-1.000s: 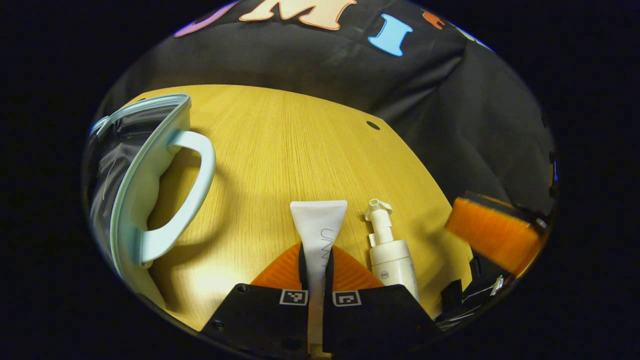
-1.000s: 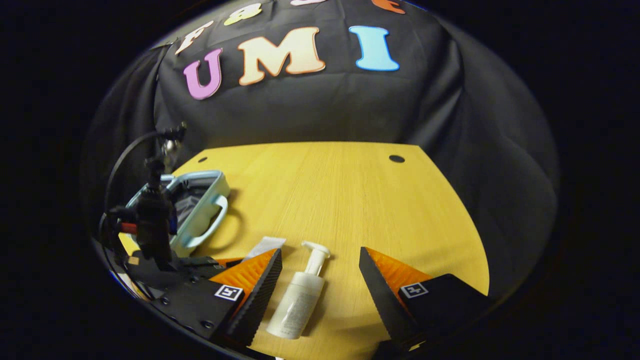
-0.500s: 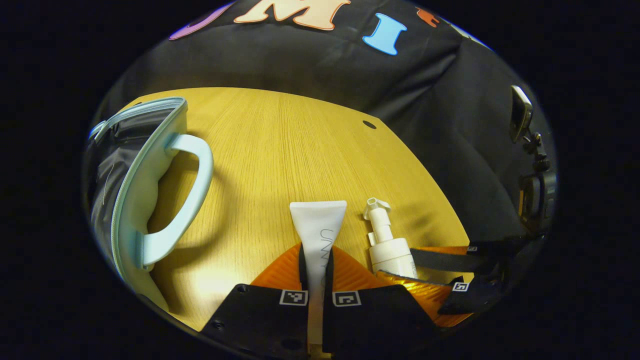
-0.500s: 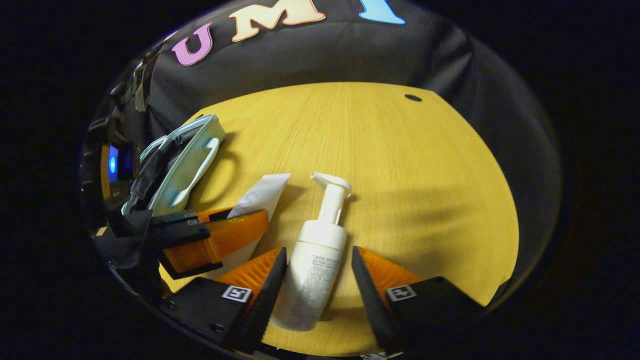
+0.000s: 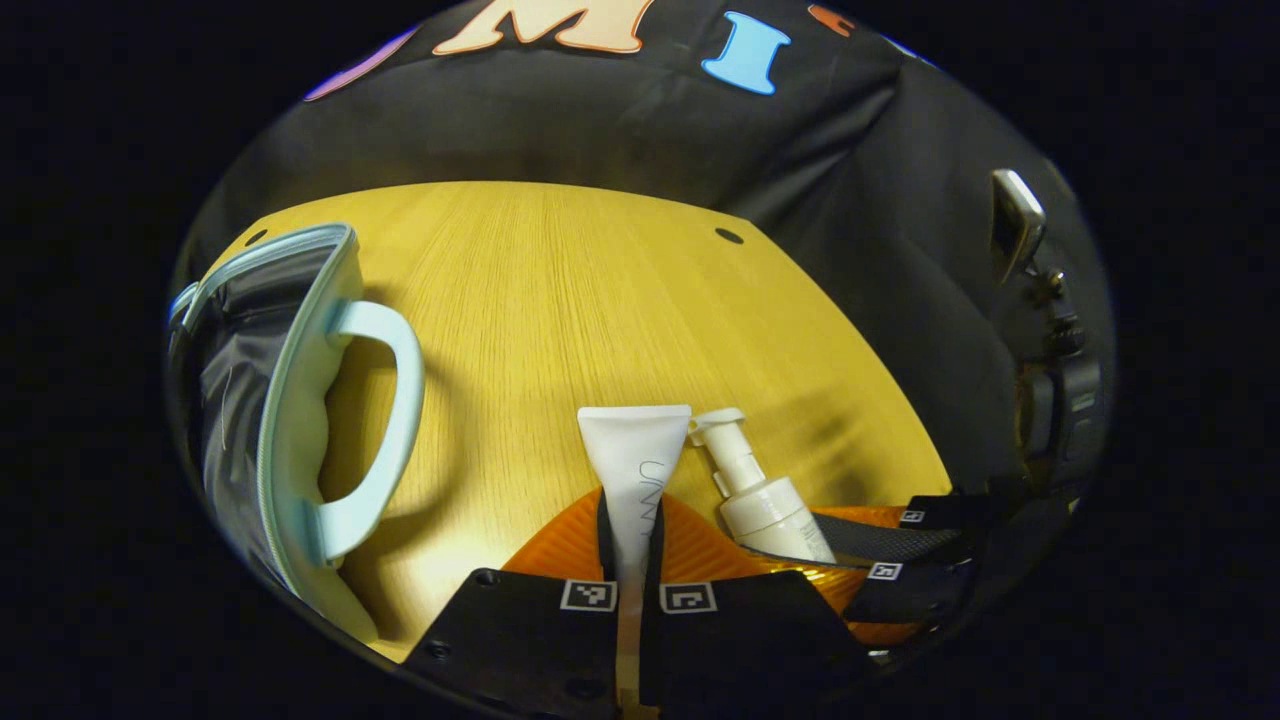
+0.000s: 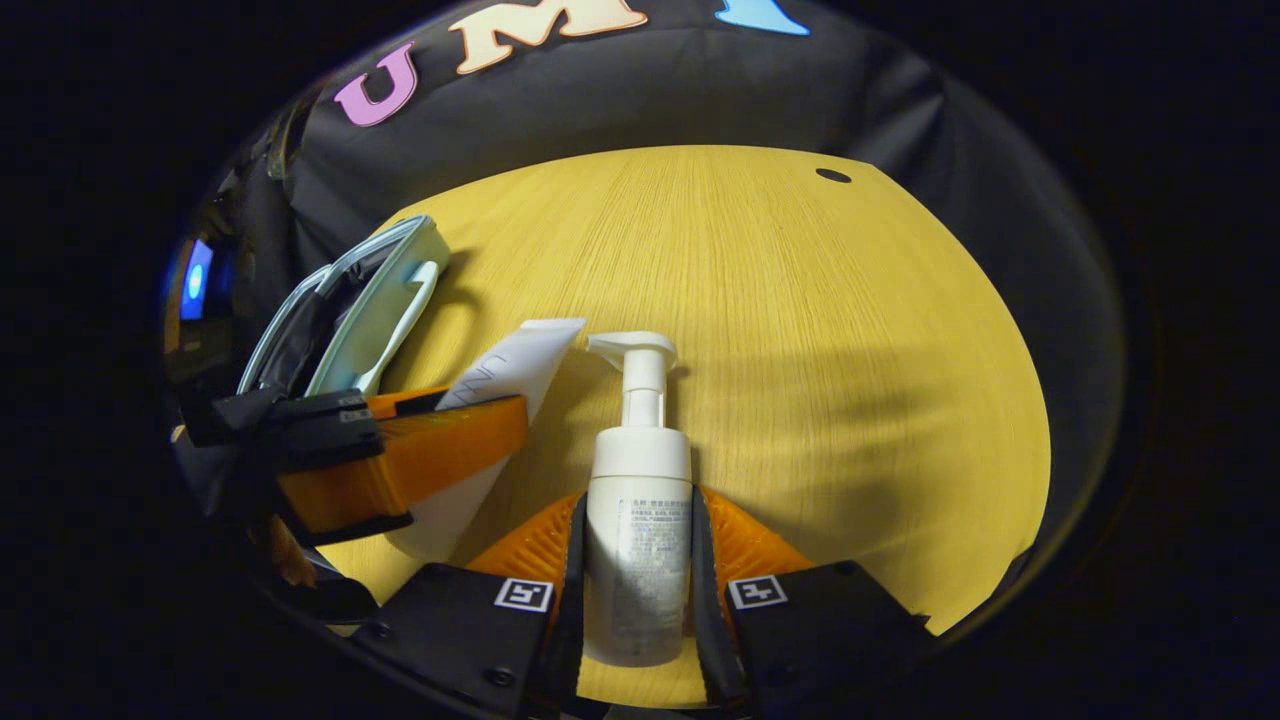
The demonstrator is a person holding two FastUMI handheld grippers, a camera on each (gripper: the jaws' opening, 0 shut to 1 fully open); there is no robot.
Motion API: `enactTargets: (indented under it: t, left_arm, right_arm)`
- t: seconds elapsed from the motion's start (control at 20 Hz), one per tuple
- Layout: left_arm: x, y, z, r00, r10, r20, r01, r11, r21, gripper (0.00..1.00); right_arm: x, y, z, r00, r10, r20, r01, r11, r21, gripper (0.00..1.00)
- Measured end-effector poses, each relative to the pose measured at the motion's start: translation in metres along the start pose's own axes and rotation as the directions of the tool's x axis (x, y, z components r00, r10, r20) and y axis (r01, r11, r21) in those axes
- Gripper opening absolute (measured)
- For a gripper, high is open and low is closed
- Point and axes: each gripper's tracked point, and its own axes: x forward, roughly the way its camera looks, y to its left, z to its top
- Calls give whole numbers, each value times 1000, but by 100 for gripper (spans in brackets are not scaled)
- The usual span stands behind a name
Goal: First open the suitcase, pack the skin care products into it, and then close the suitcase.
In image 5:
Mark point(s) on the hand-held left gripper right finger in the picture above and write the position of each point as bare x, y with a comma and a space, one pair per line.
740, 640

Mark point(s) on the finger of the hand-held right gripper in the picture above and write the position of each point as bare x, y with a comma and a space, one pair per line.
900, 540
920, 595

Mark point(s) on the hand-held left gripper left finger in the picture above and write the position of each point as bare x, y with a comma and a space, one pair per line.
520, 640

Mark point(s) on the white pump bottle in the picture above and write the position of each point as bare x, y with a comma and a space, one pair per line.
770, 515

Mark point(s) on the white skin care tube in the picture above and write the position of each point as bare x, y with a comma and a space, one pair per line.
635, 460

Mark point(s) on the light blue suitcase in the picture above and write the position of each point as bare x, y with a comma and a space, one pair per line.
300, 400

